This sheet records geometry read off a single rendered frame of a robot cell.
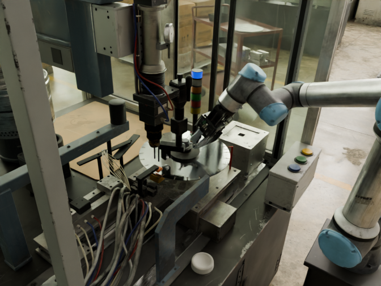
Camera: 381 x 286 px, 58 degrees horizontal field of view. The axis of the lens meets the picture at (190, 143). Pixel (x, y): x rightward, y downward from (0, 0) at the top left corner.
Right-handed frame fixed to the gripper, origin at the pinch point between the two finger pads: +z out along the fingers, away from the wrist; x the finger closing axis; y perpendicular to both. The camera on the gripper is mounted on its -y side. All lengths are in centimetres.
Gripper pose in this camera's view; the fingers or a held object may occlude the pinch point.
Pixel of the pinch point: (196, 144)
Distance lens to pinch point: 123.5
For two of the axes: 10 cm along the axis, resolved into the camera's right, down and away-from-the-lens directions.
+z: -5.4, 6.6, 5.2
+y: -5.0, 2.5, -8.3
